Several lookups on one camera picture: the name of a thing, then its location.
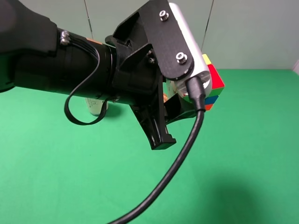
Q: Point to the purple-capped white cylinder can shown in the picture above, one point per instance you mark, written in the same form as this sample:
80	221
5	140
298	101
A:
94	106

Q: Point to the orange ribbed bread toy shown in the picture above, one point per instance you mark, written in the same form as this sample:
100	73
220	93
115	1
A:
165	97

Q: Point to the multicolour puzzle cube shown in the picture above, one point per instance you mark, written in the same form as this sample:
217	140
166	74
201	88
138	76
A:
217	84

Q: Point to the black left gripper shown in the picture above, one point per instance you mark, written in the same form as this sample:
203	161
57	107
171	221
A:
136	82

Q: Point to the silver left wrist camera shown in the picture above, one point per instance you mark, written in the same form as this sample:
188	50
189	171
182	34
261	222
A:
178	54

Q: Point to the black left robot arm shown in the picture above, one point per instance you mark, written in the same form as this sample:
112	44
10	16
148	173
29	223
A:
36	54

